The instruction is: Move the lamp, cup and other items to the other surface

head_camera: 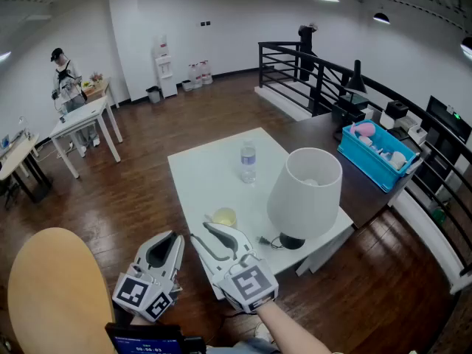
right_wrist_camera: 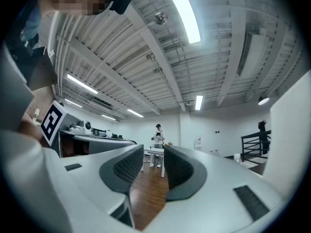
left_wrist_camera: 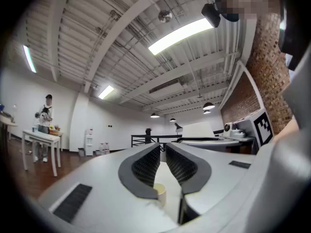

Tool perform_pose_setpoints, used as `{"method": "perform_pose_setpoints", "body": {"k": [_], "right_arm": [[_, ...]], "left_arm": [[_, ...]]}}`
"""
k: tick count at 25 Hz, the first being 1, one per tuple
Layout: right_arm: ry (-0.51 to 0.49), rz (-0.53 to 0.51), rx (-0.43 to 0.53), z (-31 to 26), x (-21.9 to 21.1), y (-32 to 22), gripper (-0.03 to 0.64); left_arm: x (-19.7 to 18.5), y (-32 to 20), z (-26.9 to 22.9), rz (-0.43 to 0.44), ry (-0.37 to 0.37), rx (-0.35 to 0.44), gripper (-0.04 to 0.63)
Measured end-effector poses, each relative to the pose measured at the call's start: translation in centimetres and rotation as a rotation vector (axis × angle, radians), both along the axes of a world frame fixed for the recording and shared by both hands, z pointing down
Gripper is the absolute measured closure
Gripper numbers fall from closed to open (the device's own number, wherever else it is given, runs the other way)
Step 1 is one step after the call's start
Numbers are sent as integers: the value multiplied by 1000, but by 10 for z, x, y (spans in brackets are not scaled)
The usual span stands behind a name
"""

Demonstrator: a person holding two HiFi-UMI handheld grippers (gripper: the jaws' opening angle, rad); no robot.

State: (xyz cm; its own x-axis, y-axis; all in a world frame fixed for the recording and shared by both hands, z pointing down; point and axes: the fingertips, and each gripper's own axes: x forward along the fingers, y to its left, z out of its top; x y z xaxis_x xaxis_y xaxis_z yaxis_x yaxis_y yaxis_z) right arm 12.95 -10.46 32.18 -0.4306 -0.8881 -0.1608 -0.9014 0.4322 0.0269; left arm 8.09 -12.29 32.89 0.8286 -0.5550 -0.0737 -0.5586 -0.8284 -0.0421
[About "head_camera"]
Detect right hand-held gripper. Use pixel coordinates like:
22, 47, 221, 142
190, 221, 280, 315

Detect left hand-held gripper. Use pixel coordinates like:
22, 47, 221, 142
111, 230, 185, 323

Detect pale yellow cup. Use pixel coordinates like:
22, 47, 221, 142
204, 206, 237, 230

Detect clear plastic water bottle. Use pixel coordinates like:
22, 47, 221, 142
240, 138, 257, 184

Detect white shade table lamp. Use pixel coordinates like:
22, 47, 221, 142
257, 147, 344, 251

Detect person's left forearm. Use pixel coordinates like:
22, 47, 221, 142
131, 313, 158, 326

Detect person's right forearm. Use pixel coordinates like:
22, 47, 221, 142
255, 299, 335, 354

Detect silver desk lamp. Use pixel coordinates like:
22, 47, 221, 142
17, 115, 32, 142

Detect black desk lamp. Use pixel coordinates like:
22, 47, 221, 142
333, 59, 369, 142

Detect white rectangular table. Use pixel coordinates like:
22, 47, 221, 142
167, 126, 355, 301

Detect black screen device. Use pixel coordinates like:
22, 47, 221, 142
105, 322, 206, 354

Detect person's white shoe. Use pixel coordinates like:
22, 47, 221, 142
254, 322, 274, 343

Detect person's blue jeans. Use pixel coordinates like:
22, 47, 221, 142
204, 337, 281, 354

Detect round wooden table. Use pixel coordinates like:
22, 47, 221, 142
7, 226, 116, 354

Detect dark brown table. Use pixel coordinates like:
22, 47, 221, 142
283, 112, 423, 230

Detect white square table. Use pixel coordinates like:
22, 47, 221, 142
49, 95, 124, 179

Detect blue plastic bin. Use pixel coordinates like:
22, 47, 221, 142
337, 119, 421, 194

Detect light round table black base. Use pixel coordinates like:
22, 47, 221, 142
0, 133, 52, 204

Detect wooden side table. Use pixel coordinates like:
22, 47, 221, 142
83, 76, 121, 109

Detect clear water jug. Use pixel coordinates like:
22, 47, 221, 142
198, 60, 214, 86
187, 63, 204, 89

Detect white water dispenser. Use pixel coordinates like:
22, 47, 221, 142
152, 34, 178, 99

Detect pink toy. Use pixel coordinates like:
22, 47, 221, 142
349, 120, 377, 139

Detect black metal railing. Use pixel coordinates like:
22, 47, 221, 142
257, 41, 472, 277

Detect small white mug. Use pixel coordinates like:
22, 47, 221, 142
389, 150, 408, 170

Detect white storage box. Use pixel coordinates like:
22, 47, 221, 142
379, 109, 398, 131

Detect black tissue box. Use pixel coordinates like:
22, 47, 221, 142
385, 100, 409, 119

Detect white socket box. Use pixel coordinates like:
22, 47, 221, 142
407, 125, 428, 146

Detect black monitor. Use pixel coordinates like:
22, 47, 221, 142
426, 94, 472, 144

